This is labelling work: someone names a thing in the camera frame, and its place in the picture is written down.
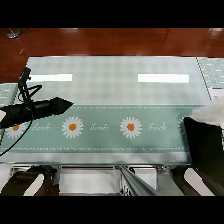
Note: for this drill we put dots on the white garment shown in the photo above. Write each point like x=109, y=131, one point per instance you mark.
x=210, y=111

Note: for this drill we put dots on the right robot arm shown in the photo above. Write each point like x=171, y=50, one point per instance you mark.
x=197, y=181

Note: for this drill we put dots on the black garment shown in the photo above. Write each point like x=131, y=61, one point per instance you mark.
x=205, y=143

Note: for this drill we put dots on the silver frame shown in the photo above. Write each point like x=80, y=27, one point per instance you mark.
x=136, y=186

